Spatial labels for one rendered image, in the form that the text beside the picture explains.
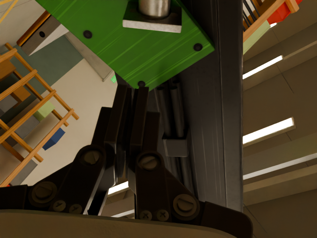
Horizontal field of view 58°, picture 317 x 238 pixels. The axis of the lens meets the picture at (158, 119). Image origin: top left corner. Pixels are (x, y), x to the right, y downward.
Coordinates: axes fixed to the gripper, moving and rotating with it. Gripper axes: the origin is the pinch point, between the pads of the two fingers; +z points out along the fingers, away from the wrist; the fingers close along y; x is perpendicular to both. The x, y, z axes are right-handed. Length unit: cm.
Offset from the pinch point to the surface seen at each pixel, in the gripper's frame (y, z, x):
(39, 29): -18.3, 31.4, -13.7
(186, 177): 6.8, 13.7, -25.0
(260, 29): 110, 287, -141
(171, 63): 2.7, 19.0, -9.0
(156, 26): 0.7, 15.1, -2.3
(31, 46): -20.1, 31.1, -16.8
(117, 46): -3.7, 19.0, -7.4
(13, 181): -235, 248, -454
